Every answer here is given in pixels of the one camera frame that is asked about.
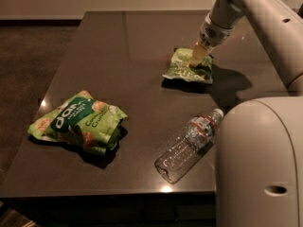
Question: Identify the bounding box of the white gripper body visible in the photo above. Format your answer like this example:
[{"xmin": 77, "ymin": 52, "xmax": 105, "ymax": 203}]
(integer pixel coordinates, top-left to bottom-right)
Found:
[{"xmin": 200, "ymin": 12, "xmax": 235, "ymax": 47}]

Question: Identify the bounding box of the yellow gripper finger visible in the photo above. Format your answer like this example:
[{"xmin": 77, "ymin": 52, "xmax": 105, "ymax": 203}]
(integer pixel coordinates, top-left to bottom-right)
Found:
[{"xmin": 189, "ymin": 41, "xmax": 213, "ymax": 67}]

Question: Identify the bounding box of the green jalapeno chip bag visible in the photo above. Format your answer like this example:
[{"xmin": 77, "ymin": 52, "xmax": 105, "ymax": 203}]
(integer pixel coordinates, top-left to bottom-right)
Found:
[{"xmin": 163, "ymin": 48, "xmax": 213, "ymax": 84}]

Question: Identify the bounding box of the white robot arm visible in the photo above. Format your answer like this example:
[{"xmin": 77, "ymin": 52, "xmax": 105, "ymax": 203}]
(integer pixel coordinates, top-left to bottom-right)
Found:
[{"xmin": 192, "ymin": 0, "xmax": 303, "ymax": 227}]

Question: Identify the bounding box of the green rice chip bag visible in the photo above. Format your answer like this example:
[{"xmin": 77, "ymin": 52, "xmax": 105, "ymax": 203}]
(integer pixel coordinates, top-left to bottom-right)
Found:
[{"xmin": 27, "ymin": 91, "xmax": 128, "ymax": 156}]

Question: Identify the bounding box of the clear plastic water bottle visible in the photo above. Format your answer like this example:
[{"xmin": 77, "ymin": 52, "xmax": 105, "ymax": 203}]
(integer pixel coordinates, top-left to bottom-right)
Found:
[{"xmin": 154, "ymin": 109, "xmax": 224, "ymax": 184}]

